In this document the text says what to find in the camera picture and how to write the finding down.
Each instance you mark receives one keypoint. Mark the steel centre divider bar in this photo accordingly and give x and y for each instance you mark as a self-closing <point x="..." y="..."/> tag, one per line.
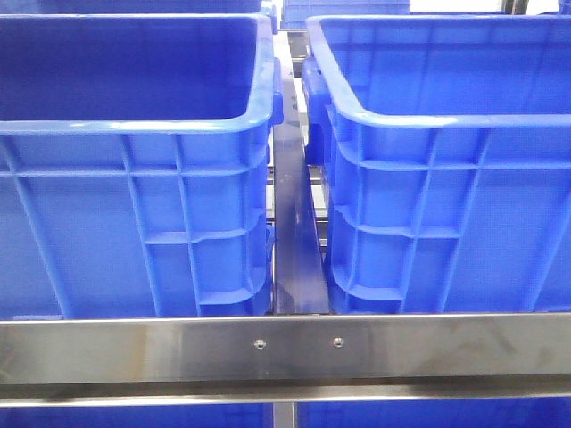
<point x="300" y="286"/>

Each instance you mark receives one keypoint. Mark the large blue crate left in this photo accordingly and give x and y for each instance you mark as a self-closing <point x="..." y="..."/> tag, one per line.
<point x="134" y="152"/>

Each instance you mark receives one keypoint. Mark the large blue crate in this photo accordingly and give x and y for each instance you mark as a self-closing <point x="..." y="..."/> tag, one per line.
<point x="446" y="144"/>
<point x="134" y="152"/>

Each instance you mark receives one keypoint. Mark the large blue crate right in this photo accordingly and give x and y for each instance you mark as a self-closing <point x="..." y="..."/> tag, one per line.
<point x="446" y="144"/>

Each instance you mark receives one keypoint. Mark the blue crate rear centre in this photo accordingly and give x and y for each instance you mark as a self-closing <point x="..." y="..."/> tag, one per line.
<point x="296" y="12"/>

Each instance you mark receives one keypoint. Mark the blue crate lower left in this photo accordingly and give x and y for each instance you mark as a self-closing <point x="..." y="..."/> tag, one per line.
<point x="225" y="415"/>

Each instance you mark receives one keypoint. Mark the blue crate rear left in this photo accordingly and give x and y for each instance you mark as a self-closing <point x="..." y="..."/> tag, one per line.
<point x="265" y="8"/>

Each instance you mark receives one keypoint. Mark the blue crate lower right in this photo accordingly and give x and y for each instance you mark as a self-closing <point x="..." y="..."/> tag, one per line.
<point x="520" y="412"/>

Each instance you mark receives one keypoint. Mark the stainless steel front rail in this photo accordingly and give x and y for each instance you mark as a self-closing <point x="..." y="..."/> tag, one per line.
<point x="134" y="362"/>

